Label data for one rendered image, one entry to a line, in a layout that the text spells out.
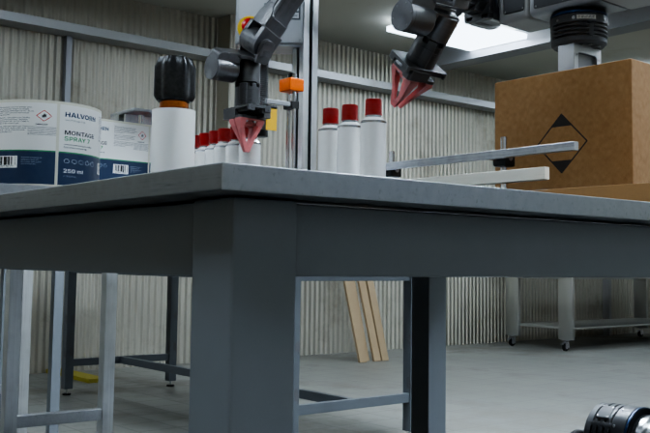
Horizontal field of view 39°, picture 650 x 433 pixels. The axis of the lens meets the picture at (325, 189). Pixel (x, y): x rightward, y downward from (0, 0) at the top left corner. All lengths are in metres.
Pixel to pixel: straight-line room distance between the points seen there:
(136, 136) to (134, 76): 4.88
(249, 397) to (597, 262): 0.46
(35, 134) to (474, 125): 7.90
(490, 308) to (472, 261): 8.52
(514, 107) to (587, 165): 0.20
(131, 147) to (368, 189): 1.37
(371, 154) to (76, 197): 1.00
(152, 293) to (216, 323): 6.21
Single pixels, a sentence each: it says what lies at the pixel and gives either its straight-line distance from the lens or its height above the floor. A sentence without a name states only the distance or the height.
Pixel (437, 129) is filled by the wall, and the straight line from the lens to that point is 8.89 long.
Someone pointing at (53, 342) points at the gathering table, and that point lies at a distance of 4.07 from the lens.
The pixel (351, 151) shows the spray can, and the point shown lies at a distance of 1.85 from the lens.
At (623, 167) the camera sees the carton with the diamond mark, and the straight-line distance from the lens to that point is 1.65.
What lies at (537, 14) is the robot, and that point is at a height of 1.38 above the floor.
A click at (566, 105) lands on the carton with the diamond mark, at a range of 1.73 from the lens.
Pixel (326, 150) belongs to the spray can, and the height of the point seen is 0.99.
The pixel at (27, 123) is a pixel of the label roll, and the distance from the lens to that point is 1.60.
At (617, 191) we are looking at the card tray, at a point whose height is 0.86.
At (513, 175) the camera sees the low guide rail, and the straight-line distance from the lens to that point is 1.50.
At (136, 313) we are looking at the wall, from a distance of 6.86.
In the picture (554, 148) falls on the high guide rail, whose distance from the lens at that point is 1.55.
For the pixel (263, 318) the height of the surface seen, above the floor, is 0.72.
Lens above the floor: 0.76
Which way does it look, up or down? 5 degrees up
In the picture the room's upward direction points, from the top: 1 degrees clockwise
